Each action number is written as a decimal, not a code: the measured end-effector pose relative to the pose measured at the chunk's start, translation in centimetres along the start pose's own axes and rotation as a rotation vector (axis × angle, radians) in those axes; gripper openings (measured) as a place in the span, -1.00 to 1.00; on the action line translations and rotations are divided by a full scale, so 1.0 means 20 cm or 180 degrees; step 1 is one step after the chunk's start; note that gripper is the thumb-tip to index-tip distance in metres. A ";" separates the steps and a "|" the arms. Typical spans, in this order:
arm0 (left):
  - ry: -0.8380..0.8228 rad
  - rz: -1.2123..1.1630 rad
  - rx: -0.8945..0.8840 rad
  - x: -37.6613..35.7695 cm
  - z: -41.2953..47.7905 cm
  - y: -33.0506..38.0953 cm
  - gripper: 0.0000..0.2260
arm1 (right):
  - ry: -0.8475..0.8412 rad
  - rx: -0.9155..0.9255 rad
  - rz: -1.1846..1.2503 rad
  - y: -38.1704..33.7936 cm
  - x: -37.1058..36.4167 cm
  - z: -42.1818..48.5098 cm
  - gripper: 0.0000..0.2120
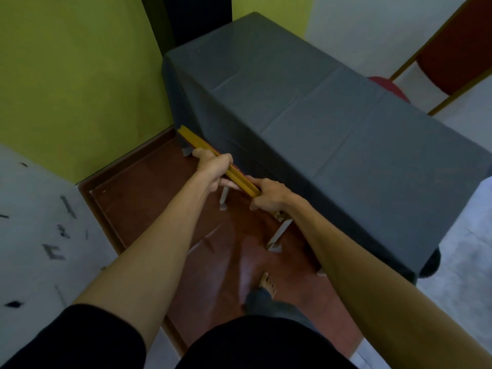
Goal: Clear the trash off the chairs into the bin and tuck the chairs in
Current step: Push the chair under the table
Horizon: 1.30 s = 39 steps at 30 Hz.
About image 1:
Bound black vertical panel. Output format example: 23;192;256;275
140;0;233;58

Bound black trash bin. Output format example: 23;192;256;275
417;245;442;279

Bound person's right forearm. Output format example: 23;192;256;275
286;197;492;369

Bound table with grey cloth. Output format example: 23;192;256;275
161;11;492;285

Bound red chair with gold frame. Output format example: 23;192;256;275
178;125;294;253
367;0;492;116

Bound person's right hand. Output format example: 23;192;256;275
245;175;308;216

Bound person's left hand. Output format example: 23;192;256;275
192;148;239;195

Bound person's grey trousers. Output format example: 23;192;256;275
244;288;320;331

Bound black wall decals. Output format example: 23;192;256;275
0;161;89;310

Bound person's left forearm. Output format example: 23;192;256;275
73;174;216;352

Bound person's right foot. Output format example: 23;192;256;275
258;272;277;300

